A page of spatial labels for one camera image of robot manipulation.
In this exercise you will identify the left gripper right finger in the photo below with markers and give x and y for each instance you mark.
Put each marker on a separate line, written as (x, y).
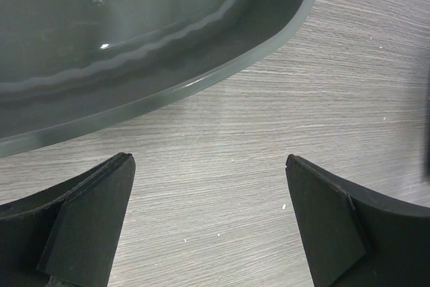
(354, 236)

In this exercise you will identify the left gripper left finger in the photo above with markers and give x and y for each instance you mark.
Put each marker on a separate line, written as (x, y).
(67, 235)

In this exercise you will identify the grey plastic bin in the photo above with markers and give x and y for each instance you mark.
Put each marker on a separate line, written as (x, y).
(73, 67)

